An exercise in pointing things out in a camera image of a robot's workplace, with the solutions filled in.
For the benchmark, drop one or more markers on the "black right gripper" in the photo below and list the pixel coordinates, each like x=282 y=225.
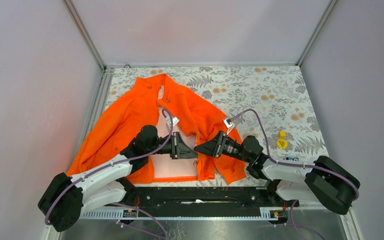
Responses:
x=211 y=147

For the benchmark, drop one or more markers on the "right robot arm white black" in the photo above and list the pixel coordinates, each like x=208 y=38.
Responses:
x=321 y=181

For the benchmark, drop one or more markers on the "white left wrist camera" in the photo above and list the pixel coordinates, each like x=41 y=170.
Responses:
x=172 y=121

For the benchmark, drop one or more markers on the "floral patterned table mat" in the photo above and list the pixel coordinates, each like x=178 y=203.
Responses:
x=269 y=99

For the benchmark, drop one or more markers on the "small yellow cube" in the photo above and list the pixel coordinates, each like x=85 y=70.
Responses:
x=282 y=134

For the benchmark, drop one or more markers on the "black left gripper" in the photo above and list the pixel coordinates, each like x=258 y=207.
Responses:
x=179 y=149

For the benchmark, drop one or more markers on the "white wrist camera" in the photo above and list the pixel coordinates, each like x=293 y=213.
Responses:
x=229 y=123
x=172 y=121

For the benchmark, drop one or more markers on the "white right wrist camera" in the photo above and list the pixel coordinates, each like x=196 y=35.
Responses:
x=229 y=123

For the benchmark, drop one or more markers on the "orange zip jacket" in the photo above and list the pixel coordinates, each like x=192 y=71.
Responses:
x=198 y=120

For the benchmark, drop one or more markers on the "yellow round tag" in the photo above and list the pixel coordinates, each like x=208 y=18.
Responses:
x=282 y=143

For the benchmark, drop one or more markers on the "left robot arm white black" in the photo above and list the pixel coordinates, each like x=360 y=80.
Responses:
x=68 y=197

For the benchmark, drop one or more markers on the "small blue black object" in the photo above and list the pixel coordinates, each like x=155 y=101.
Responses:
x=291 y=158

